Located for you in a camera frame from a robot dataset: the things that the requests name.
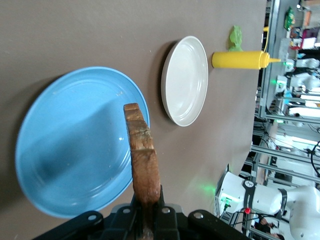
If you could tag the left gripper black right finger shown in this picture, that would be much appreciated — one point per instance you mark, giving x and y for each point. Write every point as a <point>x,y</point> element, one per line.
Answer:
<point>170,225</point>

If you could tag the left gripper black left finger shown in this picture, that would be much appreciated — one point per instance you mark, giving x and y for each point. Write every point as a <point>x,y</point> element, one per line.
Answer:
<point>117,225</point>

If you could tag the brown bread slice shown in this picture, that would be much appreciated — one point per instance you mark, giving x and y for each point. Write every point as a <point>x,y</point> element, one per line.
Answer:
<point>145,162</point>

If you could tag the green lettuce leaf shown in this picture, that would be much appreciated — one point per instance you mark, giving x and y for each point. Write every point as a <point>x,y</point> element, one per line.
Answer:
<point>236,37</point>

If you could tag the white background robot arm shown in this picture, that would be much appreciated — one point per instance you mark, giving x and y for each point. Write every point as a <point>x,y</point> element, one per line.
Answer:
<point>310,80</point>

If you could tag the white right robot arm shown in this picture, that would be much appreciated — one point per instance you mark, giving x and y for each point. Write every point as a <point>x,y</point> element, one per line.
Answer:
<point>270,200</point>

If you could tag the blue plate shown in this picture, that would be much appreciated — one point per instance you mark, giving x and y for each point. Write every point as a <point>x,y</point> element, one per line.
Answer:
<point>75,140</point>

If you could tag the beige plate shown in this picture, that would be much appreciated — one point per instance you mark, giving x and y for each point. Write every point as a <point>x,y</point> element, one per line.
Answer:
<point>186,80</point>

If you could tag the yellow mustard squeeze bottle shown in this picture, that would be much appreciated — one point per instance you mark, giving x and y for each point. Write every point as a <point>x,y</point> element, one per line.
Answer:
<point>235,60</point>

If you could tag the green snack bag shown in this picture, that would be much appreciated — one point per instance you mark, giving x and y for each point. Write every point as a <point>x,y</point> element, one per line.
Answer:
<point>289,18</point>

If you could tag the aluminium frame post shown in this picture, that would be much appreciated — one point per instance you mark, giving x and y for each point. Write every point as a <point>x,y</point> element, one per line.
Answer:
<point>273,25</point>

